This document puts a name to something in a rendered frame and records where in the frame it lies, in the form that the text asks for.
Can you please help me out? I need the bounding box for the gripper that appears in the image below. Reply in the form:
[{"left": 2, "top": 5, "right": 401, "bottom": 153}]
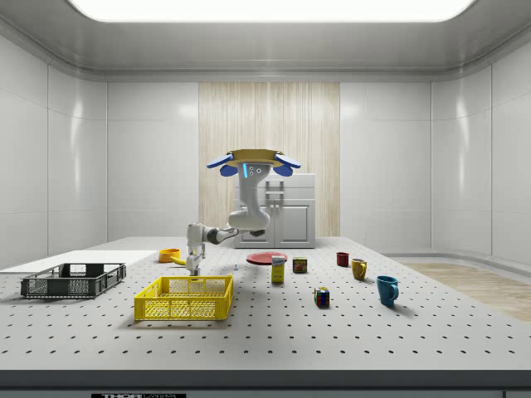
[{"left": 185, "top": 253, "right": 206, "bottom": 277}]

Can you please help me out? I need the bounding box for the yellow basket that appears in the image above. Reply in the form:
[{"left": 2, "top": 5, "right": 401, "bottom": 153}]
[{"left": 134, "top": 274, "right": 235, "bottom": 322}]

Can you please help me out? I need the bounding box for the red plate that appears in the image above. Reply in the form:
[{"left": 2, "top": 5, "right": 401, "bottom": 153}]
[{"left": 246, "top": 251, "right": 289, "bottom": 267}]

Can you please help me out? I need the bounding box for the white board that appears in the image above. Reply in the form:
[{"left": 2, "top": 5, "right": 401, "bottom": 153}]
[{"left": 0, "top": 250, "right": 159, "bottom": 274}]

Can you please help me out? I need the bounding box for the white cabinet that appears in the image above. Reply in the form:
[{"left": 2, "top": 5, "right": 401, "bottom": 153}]
[{"left": 232, "top": 172, "right": 317, "bottom": 250}]

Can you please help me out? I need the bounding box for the drone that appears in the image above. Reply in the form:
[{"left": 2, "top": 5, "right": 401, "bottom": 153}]
[{"left": 206, "top": 148, "right": 303, "bottom": 179}]

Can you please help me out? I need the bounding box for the dark grey basket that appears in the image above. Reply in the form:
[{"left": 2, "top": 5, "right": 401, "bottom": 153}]
[{"left": 20, "top": 262, "right": 128, "bottom": 300}]

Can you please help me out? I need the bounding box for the blue mug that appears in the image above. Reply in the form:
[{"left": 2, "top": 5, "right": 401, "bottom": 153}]
[{"left": 376, "top": 275, "right": 400, "bottom": 308}]

